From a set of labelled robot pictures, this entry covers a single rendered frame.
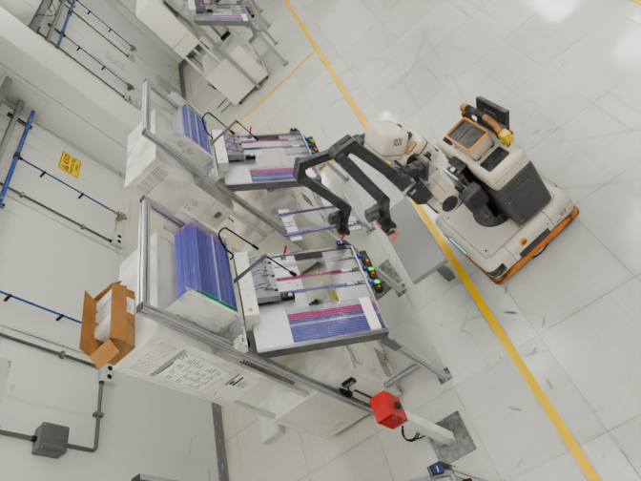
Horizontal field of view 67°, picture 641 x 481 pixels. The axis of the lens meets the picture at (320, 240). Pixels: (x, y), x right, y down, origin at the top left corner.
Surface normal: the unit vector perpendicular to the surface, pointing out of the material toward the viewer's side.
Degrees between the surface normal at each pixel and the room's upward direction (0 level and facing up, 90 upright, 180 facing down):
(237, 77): 90
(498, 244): 0
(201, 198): 90
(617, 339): 0
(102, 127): 90
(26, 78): 90
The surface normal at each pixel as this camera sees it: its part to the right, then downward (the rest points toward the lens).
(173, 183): 0.25, 0.66
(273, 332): 0.08, -0.74
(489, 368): -0.61, -0.47
